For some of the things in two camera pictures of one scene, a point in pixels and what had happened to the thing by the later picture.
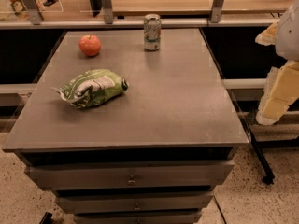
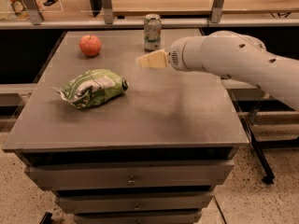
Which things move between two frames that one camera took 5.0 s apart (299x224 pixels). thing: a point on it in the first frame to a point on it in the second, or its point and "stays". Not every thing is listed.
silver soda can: [152, 28] stays
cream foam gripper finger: [281, 88] to [159, 59]
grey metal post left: [31, 5] stays
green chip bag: [93, 88] stays
